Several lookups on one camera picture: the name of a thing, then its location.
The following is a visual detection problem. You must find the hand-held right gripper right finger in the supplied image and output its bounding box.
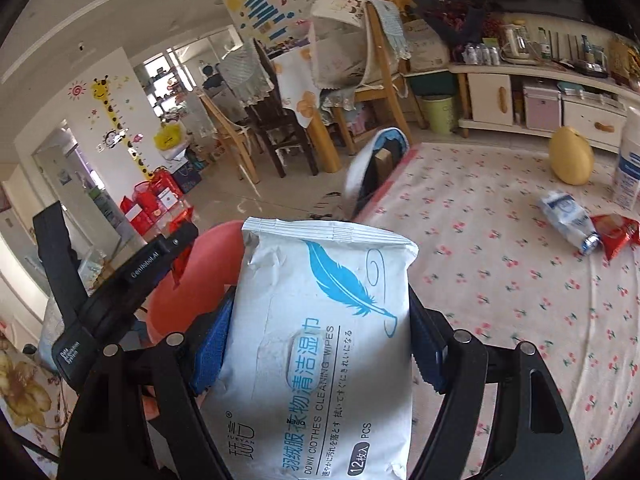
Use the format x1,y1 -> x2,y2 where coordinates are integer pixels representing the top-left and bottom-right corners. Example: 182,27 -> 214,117
407,282 -> 586,480

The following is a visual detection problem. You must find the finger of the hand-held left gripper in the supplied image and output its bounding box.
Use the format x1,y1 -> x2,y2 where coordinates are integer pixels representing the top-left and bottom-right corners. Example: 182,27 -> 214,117
31,200 -> 84,322
164,220 -> 201,262

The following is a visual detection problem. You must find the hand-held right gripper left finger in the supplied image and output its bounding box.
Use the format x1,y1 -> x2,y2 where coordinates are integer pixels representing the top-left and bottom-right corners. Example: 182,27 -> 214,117
60,285 -> 238,480

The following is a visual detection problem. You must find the pink plastic basin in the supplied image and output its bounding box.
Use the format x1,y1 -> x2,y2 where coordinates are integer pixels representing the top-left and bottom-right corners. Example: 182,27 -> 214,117
140,220 -> 251,428

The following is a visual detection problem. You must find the white wet wipes pack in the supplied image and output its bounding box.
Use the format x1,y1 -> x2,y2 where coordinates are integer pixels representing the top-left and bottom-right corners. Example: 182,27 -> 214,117
200,216 -> 420,480

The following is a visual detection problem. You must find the red gift bag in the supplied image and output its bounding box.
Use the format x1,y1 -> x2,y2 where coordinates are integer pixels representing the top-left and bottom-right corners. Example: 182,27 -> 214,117
147,170 -> 183,216
120,195 -> 151,233

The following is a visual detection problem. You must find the cream printed sofa cover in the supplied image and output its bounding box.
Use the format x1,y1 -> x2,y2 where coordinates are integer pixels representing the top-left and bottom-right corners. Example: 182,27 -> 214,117
0,310 -> 81,480

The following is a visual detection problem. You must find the yellow plastic bag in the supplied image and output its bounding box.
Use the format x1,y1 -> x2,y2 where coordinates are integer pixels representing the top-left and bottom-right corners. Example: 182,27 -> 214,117
152,122 -> 183,151

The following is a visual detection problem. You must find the light wooden chair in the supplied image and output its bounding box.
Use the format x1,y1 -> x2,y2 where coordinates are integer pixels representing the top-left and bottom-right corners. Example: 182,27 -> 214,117
330,0 -> 428,156
199,91 -> 263,185

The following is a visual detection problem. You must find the dark wooden chair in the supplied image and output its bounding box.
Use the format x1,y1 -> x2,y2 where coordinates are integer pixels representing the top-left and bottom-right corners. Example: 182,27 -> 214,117
245,95 -> 321,178

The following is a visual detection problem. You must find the wooden dining table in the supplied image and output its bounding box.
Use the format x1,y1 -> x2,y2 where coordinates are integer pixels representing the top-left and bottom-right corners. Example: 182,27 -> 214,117
305,110 -> 346,175

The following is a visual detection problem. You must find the grey lace chair cover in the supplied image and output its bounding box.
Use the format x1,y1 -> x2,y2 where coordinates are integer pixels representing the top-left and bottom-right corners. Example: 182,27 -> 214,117
217,39 -> 279,107

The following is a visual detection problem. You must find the white blue tote bag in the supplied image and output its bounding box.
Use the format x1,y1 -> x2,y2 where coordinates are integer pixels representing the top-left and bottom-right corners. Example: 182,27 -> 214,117
342,127 -> 411,221

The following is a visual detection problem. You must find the orange print table cloth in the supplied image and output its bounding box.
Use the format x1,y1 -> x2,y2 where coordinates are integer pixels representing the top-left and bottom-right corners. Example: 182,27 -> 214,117
272,52 -> 326,131

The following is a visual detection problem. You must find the brown cardboard box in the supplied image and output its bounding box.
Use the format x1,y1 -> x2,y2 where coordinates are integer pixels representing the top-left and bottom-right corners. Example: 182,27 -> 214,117
372,147 -> 396,183

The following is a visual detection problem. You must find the floral lace seat cloth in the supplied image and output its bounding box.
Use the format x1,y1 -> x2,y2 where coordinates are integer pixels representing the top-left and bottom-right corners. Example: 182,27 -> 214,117
320,85 -> 386,126

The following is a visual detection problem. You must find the red snack packet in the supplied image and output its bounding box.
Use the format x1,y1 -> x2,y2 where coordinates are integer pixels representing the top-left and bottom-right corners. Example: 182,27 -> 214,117
590,212 -> 640,261

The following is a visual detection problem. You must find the light green waste bin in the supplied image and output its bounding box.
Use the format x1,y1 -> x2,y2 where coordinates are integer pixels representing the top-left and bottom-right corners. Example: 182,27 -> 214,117
417,95 -> 458,136

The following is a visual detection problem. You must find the yellow pear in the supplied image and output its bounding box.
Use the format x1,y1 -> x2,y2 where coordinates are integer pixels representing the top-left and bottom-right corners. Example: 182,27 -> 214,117
548,126 -> 596,186

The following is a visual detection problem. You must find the white television cabinet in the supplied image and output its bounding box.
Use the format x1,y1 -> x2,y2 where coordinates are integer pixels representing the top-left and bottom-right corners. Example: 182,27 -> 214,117
447,12 -> 640,153

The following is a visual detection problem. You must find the dark green box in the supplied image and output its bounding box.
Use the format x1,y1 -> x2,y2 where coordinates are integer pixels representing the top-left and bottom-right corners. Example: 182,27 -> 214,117
414,71 -> 458,98

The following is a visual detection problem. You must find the pink storage box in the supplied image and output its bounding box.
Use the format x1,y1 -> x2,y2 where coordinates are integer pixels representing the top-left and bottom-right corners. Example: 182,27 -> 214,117
522,85 -> 562,131

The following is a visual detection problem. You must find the white plastic bottle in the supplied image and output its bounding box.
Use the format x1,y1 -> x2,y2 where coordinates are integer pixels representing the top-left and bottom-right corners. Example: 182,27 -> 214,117
612,107 -> 640,211

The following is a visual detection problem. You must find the pale green lace towel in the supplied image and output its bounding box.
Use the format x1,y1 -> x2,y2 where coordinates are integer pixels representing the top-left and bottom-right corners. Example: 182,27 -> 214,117
372,0 -> 411,61

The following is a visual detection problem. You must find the row of small jars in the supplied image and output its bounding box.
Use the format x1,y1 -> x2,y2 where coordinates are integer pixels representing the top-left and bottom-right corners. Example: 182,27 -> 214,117
462,42 -> 502,66

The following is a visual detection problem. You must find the white printed sack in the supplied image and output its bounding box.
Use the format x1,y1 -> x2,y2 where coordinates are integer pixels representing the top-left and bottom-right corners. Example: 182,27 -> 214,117
402,19 -> 451,73

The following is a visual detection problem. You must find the glass electric kettle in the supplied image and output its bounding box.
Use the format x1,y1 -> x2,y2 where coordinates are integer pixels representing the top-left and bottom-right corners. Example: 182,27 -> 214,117
500,20 -> 538,64

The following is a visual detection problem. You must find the dark wrapped red bouquet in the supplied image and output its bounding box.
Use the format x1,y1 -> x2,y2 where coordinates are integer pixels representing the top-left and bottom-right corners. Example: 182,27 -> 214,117
415,0 -> 493,43

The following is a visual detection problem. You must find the gold gift basket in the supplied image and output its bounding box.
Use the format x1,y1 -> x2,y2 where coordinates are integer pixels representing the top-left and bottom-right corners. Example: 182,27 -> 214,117
607,35 -> 640,86

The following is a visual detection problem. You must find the giraffe wall sticker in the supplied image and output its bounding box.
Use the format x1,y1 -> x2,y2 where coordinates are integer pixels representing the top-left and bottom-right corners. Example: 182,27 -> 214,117
90,75 -> 151,181

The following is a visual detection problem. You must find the wall poster with blue bars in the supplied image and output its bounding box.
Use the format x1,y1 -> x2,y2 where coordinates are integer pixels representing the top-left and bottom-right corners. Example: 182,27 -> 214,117
222,0 -> 311,43

